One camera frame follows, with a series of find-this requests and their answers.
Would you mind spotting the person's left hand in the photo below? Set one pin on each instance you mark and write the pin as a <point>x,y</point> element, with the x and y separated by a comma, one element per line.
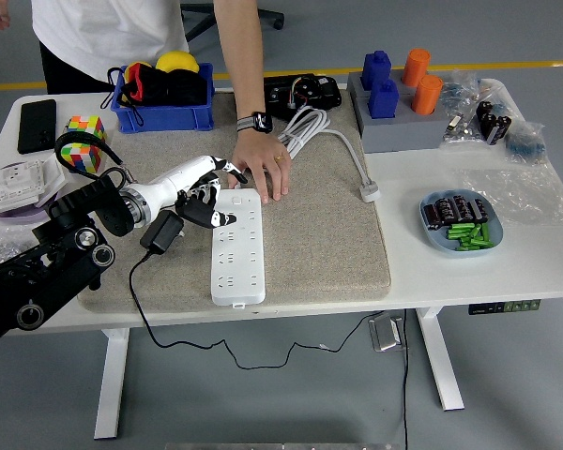
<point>263,159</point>

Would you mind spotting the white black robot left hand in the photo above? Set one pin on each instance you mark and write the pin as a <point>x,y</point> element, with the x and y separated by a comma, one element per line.
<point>178,183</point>

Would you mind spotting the white power strip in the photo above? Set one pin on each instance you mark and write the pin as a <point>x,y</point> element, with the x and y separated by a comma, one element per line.
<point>239,272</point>

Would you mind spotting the person's left forearm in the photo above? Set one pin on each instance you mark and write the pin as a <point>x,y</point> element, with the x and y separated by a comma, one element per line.
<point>241,61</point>

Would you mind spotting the black wrist watch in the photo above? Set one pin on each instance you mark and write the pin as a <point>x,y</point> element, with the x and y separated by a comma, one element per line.
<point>260,122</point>

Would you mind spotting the blue plastic bin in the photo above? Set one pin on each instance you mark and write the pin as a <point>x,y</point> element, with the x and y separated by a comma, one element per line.
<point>169,119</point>

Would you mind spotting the grey-brown fabric mat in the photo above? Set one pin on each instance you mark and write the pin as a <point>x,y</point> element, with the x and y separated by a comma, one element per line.
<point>309,234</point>

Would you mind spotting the colourful puzzle cube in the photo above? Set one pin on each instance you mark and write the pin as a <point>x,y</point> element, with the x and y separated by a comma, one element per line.
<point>84,126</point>

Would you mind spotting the person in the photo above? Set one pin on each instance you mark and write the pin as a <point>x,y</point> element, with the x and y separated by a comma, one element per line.
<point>108,28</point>

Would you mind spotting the yellow ball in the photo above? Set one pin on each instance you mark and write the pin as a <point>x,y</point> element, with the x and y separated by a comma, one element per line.
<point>176,61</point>

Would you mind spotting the black smartphone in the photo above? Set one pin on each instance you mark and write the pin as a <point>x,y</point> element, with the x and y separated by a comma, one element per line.
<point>36,126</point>

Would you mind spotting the blue plastic block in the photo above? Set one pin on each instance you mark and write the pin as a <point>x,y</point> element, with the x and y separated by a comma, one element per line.
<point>375,70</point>
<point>384,100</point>

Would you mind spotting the grey block holder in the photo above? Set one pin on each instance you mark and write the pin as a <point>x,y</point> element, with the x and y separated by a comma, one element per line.
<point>403,133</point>

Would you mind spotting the black office chair base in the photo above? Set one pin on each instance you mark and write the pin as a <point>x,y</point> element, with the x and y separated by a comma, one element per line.
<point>202,21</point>

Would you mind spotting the orange plastic cylinder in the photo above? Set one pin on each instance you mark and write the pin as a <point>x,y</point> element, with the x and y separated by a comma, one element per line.
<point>427,96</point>
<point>416,68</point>

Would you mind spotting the black capacitor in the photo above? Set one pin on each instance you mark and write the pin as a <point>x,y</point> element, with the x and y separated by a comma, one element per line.
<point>433,216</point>
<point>445,209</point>
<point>462,208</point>
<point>478,211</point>

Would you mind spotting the light blue plate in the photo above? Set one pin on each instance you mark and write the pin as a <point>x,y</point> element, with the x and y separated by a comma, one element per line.
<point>431,239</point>

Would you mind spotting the clear bag of metal screws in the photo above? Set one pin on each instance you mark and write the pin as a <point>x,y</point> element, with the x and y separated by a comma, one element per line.
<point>0,239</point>

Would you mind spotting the clear bag of silver parts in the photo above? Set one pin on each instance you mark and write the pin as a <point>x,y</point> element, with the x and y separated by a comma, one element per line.
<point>460,133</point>

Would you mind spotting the clear bag of blue resistors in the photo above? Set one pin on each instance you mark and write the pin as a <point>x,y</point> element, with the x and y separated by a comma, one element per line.
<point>460,89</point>

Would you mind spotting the green battery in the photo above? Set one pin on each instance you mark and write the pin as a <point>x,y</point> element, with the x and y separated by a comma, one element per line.
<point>473,248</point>
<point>460,235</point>
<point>460,229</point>
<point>485,231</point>
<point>474,242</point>

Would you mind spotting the white table leg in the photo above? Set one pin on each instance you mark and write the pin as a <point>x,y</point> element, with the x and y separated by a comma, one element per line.
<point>438,361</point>
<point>112,384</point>

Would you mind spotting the silver foot pedal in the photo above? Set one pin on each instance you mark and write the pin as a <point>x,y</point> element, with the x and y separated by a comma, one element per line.
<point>385,334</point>

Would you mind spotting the clear bag of black capacitors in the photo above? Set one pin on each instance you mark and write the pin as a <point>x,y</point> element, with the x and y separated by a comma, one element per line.
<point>492,122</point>

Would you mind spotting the empty clear plastic bag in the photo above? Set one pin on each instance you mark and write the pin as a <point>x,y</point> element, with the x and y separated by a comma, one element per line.
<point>521,197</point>

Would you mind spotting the clear bag of blue parts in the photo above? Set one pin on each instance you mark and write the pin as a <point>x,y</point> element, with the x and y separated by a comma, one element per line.
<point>525,143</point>

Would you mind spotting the black table control panel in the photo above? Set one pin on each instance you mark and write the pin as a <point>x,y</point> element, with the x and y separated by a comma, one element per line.
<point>504,307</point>

